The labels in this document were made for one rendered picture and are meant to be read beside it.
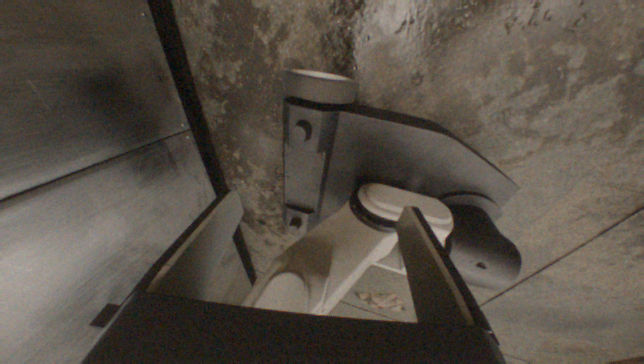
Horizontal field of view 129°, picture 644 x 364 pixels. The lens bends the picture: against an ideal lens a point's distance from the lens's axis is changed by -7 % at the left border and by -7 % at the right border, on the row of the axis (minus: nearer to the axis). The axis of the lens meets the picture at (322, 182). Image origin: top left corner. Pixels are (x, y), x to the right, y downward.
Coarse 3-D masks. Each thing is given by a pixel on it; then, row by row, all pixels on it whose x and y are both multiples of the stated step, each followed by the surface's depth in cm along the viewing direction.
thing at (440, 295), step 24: (408, 216) 10; (408, 240) 9; (432, 240) 8; (408, 264) 9; (432, 264) 7; (432, 288) 7; (456, 288) 6; (432, 312) 7; (456, 312) 6; (480, 312) 5
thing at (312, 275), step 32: (352, 192) 43; (320, 224) 35; (352, 224) 36; (384, 224) 36; (288, 256) 26; (320, 256) 28; (352, 256) 31; (384, 256) 43; (256, 288) 21; (288, 288) 21; (320, 288) 22
